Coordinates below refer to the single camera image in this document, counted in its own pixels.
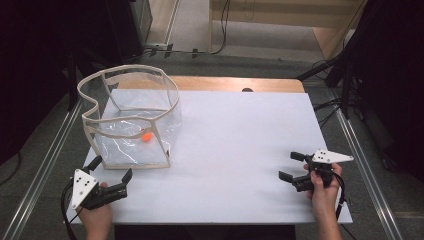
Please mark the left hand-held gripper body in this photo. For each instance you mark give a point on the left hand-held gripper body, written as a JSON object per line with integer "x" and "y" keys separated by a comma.
{"x": 106, "y": 195}

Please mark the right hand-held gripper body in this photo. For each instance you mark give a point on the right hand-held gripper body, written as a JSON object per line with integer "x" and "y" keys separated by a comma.
{"x": 333, "y": 156}

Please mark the clear plastic bin beige trim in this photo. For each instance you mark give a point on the clear plastic bin beige trim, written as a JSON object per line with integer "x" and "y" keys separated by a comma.
{"x": 133, "y": 153}

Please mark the orange ball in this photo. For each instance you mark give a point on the orange ball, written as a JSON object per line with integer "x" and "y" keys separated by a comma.
{"x": 147, "y": 136}

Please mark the person's left hand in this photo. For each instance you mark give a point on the person's left hand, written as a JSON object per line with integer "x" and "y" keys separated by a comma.
{"x": 98, "y": 218}

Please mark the person's right hand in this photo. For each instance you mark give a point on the person's right hand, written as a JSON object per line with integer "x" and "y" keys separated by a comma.
{"x": 325, "y": 200}

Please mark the white board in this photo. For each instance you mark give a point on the white board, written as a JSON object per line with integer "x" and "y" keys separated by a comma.
{"x": 226, "y": 140}

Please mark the black metal stand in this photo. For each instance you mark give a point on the black metal stand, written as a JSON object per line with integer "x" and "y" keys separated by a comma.
{"x": 316, "y": 69}

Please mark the black curtain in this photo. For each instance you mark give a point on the black curtain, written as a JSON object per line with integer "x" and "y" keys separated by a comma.
{"x": 393, "y": 83}
{"x": 30, "y": 66}

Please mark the person's dark clothing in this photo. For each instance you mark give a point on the person's dark clothing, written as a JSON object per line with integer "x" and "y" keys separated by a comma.
{"x": 203, "y": 232}

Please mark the wooden table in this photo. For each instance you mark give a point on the wooden table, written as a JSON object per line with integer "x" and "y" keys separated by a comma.
{"x": 213, "y": 84}

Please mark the light wooden shelf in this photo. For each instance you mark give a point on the light wooden shelf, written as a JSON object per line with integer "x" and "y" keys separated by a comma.
{"x": 286, "y": 13}

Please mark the metal floor rail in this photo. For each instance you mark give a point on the metal floor rail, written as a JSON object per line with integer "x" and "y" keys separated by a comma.
{"x": 40, "y": 173}
{"x": 363, "y": 160}

